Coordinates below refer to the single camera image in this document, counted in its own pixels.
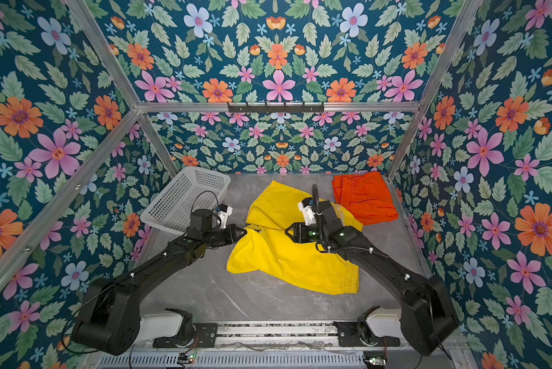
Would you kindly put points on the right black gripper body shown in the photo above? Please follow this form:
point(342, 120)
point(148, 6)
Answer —
point(308, 234)

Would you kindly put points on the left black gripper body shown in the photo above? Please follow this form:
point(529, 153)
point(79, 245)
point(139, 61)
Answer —
point(220, 237)

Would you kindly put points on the yellow shorts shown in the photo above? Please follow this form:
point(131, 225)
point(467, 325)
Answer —
point(266, 247)

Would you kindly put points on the orange shorts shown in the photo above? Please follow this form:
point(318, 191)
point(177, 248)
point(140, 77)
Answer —
point(366, 196)

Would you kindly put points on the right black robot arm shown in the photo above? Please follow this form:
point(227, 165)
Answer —
point(427, 314)

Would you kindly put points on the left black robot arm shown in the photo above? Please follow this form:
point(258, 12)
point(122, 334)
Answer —
point(110, 319)

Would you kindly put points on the white plastic laundry basket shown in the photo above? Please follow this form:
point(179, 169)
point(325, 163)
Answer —
point(192, 188)

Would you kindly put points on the left electronics board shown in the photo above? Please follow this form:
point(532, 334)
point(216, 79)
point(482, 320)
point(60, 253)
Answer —
point(186, 359)

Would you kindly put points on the electronics board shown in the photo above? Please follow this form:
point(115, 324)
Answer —
point(375, 361)
point(186, 359)

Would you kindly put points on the white ventilation grille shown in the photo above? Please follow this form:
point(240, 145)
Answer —
point(236, 359)

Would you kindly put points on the right electronics board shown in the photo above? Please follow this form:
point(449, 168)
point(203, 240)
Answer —
point(375, 361)

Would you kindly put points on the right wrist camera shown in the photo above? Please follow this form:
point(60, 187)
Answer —
point(309, 210)

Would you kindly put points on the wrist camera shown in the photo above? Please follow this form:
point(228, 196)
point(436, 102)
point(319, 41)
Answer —
point(309, 210)
point(204, 220)

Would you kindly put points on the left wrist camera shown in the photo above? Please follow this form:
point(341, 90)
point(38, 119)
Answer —
point(204, 220)

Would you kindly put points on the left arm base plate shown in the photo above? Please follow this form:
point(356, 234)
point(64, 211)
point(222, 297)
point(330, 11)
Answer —
point(192, 335)

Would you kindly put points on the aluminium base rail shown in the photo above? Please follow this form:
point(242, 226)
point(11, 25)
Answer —
point(259, 334)

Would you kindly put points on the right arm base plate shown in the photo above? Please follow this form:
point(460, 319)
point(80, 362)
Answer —
point(354, 334)

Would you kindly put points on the black hook rail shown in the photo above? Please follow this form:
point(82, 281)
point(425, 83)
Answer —
point(268, 108)

